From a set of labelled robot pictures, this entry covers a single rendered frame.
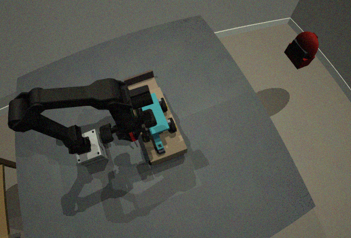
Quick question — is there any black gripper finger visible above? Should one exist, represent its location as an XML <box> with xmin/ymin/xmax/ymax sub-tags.
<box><xmin>133</xmin><ymin>126</ymin><xmax>143</xmax><ymax>140</ymax></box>
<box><xmin>118</xmin><ymin>131</ymin><xmax>133</xmax><ymax>142</ymax></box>

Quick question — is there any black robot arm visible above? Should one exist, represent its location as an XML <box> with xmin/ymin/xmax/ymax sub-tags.
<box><xmin>8</xmin><ymin>78</ymin><xmax>153</xmax><ymax>155</ymax></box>

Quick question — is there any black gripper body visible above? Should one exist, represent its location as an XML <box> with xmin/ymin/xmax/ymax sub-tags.
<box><xmin>100</xmin><ymin>109</ymin><xmax>157</xmax><ymax>144</ymax></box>

